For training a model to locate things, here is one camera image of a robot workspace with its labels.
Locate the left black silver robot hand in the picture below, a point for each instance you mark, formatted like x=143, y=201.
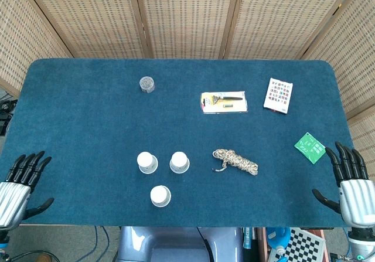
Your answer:
x=13, y=199

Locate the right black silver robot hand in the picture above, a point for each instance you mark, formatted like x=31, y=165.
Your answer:
x=357, y=200

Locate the white floral paper cup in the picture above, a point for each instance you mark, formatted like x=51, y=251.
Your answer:
x=147, y=161
x=179, y=160
x=160, y=194

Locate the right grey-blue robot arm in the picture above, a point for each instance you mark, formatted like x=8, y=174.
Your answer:
x=361, y=244

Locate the green paper packet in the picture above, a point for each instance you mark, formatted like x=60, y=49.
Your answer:
x=310, y=149

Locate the black white checkerboard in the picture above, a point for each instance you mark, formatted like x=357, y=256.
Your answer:
x=304, y=245

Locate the blue plastic object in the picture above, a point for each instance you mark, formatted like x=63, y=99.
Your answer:
x=275, y=235

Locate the black floor equipment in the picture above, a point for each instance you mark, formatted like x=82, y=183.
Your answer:
x=6, y=106

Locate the blue carpet table mat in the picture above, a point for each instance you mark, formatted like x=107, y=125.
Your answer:
x=88, y=127

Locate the teal clear bottle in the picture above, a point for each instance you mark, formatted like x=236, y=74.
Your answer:
x=247, y=238

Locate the playing card box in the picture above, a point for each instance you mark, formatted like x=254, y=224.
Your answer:
x=278, y=95

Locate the razor blister pack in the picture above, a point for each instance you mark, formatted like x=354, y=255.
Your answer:
x=222, y=107

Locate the grey-blue robot torso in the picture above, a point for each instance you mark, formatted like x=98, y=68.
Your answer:
x=175, y=244

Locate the small clear plastic jar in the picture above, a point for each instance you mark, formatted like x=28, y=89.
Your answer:
x=147, y=83

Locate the woven bamboo folding screen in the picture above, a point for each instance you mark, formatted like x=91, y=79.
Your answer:
x=187, y=16

